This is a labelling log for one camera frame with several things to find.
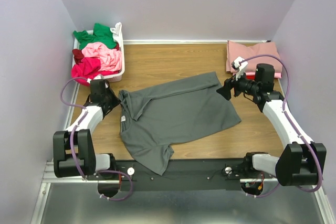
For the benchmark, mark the aluminium frame rail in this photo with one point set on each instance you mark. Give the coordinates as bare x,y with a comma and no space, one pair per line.
48,174

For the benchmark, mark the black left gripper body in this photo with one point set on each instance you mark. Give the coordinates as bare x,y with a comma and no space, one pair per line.
111,100

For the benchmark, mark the dark red crumpled shirt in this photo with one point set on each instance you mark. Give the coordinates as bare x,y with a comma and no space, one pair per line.
77,55

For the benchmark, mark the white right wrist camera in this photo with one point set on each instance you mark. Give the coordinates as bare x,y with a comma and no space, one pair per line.
240,65

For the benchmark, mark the green crumpled shirt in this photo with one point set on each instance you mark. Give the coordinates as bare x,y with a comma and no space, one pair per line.
101,33

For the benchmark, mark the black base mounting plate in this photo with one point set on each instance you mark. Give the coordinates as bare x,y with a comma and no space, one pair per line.
183,175

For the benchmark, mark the white laundry basket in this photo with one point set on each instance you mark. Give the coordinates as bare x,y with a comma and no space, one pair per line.
108,75

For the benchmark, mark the red folded shirt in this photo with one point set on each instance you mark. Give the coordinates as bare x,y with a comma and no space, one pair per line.
250,77

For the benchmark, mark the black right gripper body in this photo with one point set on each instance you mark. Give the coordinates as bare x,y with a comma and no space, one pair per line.
233,86

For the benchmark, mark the light pink folded shirt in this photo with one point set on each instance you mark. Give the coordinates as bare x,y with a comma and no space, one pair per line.
276,75

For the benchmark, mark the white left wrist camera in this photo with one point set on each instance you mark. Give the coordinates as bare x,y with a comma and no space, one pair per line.
99,77

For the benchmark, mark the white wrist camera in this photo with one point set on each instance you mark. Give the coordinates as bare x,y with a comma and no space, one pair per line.
99,77
240,65

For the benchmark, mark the dark grey t shirt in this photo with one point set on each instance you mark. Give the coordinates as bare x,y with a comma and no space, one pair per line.
176,112

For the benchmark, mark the white crumpled cloth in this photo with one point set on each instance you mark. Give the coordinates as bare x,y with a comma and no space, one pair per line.
117,33

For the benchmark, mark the dusty pink folded shirt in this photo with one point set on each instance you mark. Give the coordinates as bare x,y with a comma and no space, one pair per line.
235,50

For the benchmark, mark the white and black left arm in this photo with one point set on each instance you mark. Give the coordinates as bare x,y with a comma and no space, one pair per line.
73,150

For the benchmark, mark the magenta crumpled shirt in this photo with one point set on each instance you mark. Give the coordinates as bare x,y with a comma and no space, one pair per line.
88,68

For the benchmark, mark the pink crumpled shirt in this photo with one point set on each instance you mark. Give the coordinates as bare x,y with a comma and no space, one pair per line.
110,59

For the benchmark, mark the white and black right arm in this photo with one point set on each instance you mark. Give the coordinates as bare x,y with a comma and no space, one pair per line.
302,161

